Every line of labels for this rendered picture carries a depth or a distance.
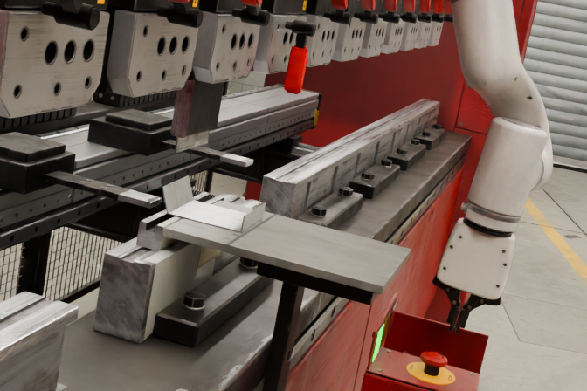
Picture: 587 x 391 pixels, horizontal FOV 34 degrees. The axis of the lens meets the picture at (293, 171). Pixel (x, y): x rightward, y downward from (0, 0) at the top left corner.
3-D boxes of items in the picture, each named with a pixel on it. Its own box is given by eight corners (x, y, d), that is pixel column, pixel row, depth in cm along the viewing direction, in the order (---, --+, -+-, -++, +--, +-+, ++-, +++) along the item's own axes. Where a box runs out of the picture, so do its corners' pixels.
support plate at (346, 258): (382, 295, 105) (383, 286, 104) (162, 236, 111) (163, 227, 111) (410, 256, 122) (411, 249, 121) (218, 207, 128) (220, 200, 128)
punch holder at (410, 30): (403, 51, 219) (417, -22, 216) (367, 44, 221) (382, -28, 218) (414, 49, 233) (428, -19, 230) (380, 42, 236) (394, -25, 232)
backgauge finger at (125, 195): (133, 224, 115) (139, 184, 114) (-52, 174, 122) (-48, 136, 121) (174, 206, 126) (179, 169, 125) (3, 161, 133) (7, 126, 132)
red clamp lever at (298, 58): (300, 95, 128) (314, 24, 126) (272, 89, 129) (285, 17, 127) (304, 94, 130) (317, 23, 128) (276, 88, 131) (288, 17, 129)
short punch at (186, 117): (183, 154, 113) (195, 76, 111) (167, 151, 114) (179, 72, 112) (213, 144, 123) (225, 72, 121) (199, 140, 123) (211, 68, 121)
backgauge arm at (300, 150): (345, 205, 251) (355, 153, 248) (125, 150, 267) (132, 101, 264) (352, 199, 258) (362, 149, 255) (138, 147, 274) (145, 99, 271)
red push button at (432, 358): (441, 386, 138) (446, 362, 137) (414, 378, 139) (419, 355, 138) (445, 375, 142) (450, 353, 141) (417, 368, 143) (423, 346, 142)
